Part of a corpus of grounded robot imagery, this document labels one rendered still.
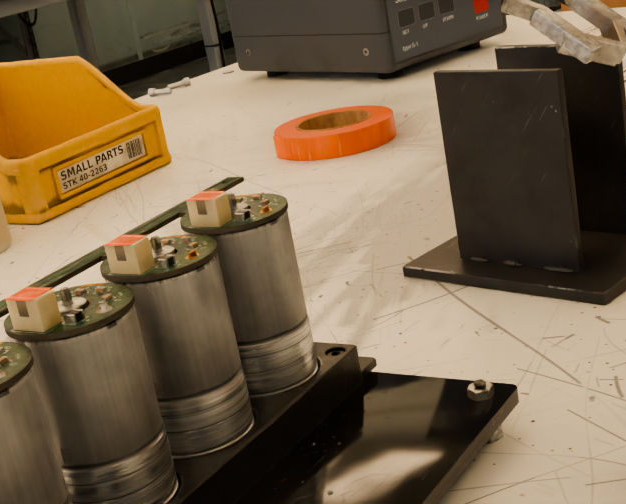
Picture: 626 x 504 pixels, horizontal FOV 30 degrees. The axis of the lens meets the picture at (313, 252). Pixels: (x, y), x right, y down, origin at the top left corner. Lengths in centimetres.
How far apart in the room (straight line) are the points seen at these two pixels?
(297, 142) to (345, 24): 18
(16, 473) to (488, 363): 15
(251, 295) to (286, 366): 2
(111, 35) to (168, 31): 39
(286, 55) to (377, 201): 31
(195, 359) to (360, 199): 25
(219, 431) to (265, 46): 56
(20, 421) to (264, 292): 8
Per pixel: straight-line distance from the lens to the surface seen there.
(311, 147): 56
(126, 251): 24
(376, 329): 35
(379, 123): 56
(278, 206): 26
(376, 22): 70
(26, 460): 21
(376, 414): 27
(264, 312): 26
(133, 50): 608
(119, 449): 23
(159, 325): 24
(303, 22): 75
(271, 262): 26
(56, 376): 22
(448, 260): 38
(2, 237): 52
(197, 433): 25
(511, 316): 34
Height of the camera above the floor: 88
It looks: 18 degrees down
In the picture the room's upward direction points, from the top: 11 degrees counter-clockwise
